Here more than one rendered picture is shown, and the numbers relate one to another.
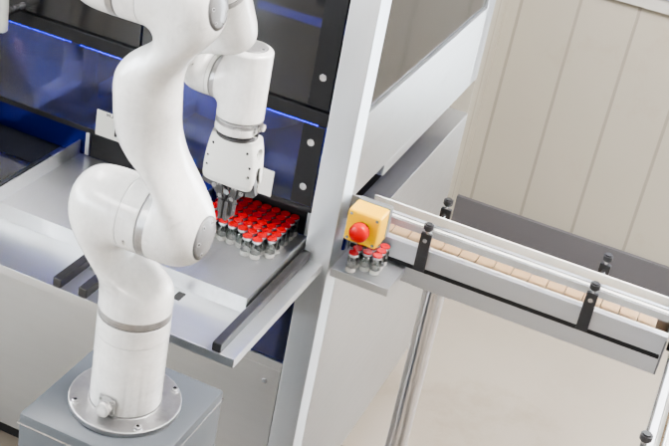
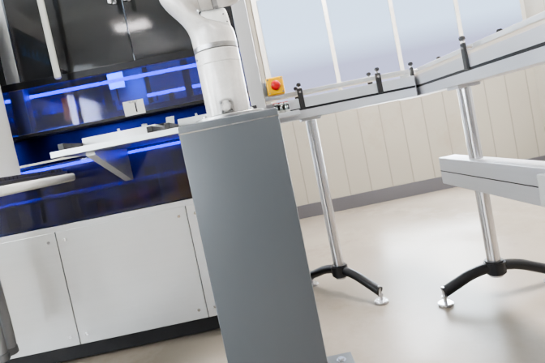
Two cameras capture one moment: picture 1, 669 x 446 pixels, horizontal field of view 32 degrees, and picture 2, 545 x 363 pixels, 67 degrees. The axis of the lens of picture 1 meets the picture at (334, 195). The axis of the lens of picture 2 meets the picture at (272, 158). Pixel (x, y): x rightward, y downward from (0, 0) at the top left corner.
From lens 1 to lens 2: 1.55 m
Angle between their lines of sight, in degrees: 31
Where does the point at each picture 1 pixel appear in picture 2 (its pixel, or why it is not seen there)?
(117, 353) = (221, 64)
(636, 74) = (300, 131)
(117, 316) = (213, 37)
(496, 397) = not seen: hidden behind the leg
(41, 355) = (135, 271)
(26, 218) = (111, 136)
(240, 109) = not seen: outside the picture
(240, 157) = (221, 17)
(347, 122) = (247, 38)
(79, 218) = not seen: outside the picture
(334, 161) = (249, 61)
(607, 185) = (311, 177)
